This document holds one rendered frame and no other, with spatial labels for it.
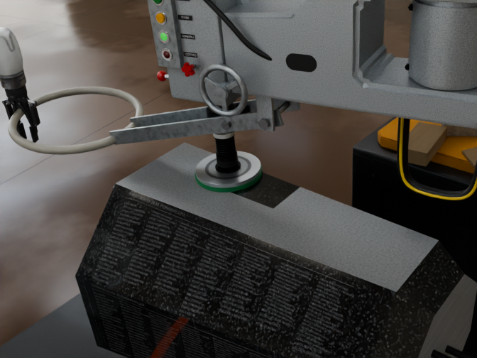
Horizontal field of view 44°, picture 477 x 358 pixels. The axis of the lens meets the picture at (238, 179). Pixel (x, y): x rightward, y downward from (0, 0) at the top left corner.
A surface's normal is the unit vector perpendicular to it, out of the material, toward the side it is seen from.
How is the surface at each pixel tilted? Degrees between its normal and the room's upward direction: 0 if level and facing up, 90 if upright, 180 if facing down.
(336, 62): 90
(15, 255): 0
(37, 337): 0
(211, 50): 90
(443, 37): 90
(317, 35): 90
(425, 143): 0
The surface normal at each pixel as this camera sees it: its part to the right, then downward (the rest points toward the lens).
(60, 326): -0.09, -0.85
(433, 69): -0.64, 0.46
